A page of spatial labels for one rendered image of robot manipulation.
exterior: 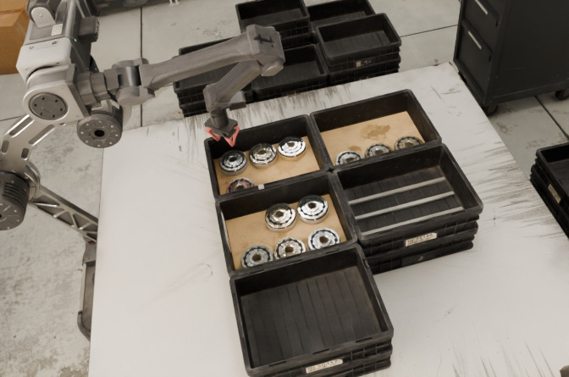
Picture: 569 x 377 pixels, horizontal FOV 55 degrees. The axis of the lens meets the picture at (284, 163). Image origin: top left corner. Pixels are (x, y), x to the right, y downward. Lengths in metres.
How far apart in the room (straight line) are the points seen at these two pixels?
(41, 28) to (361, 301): 1.19
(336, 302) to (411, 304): 0.27
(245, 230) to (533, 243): 0.96
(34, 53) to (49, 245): 1.80
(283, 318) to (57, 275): 1.68
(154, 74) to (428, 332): 1.09
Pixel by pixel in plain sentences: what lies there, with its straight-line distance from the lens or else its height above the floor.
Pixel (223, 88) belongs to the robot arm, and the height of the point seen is 1.28.
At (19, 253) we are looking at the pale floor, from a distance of 3.27.
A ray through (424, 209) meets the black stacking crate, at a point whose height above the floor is 0.83.
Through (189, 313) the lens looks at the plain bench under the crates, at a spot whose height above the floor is 0.70.
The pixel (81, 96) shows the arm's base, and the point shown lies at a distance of 1.47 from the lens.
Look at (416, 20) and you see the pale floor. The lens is 4.17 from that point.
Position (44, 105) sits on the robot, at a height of 1.46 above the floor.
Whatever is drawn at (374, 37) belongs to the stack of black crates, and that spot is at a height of 0.49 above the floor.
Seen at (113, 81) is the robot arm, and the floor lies 1.47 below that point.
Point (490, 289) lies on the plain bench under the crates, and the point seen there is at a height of 0.70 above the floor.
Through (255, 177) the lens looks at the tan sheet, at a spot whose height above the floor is 0.83.
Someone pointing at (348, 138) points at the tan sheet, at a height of 0.83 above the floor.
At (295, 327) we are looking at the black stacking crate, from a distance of 1.62.
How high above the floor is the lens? 2.29
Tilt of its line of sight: 47 degrees down
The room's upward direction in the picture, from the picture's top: 10 degrees counter-clockwise
